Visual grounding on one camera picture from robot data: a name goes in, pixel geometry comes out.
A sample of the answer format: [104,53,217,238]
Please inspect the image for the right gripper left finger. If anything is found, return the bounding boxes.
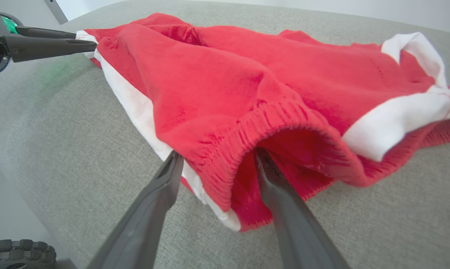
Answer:
[87,151,185,269]

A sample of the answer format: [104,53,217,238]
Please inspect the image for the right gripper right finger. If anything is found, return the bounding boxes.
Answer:
[254,147,351,269]

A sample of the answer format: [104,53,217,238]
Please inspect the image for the red white-striped shorts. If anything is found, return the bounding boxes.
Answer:
[75,12,450,232]

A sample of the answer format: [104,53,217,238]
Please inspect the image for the grey metal bar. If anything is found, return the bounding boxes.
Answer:
[43,0,69,25]

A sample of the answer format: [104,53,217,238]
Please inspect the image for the grey fabric sofa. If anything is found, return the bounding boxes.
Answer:
[0,0,450,269]

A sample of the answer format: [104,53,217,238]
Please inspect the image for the black treaded robot wheel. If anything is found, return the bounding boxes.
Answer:
[0,239,58,269]

